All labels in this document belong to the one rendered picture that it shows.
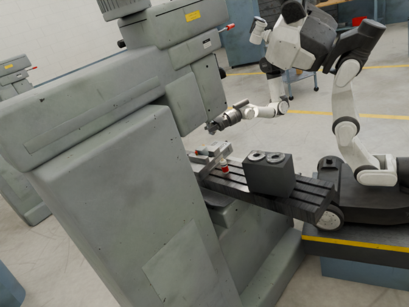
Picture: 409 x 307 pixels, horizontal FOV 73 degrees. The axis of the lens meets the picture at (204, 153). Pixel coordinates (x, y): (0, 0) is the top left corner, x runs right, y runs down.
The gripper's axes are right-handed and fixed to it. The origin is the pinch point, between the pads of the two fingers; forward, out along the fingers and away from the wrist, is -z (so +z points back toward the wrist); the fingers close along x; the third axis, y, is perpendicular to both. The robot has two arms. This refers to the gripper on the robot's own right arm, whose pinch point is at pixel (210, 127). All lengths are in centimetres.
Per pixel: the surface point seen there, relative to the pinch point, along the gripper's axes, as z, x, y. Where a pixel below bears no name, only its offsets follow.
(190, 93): -10.7, 17.3, -28.2
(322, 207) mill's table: 19, 59, 34
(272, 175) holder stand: 7.2, 41.6, 17.1
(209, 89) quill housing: 1.6, 10.3, -23.8
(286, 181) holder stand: 12, 46, 21
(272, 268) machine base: 3, 24, 103
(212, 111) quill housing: -0.6, 11.1, -12.9
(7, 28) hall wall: -144, -641, -125
